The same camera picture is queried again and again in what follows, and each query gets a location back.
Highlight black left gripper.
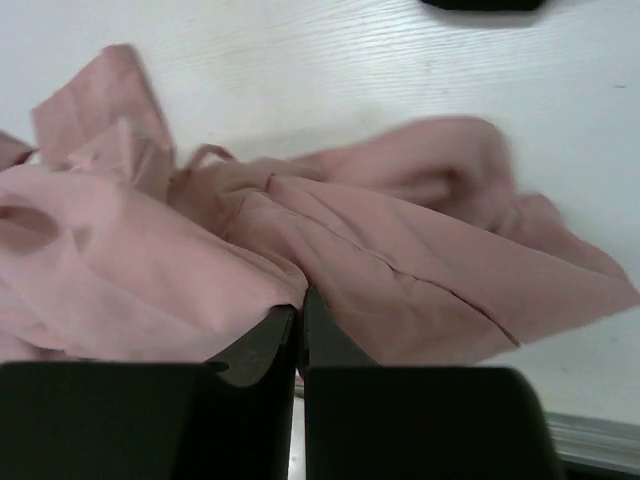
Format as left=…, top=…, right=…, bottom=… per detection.
left=422, top=0, right=546, bottom=12

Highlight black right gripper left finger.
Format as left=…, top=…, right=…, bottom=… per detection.
left=1, top=306, right=296, bottom=479

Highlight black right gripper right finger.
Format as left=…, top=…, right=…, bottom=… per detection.
left=302, top=287, right=565, bottom=479

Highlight pink trousers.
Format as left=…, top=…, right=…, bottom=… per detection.
left=1, top=44, right=639, bottom=365

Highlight aluminium front rail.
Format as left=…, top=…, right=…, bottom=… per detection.
left=545, top=412, right=639, bottom=477

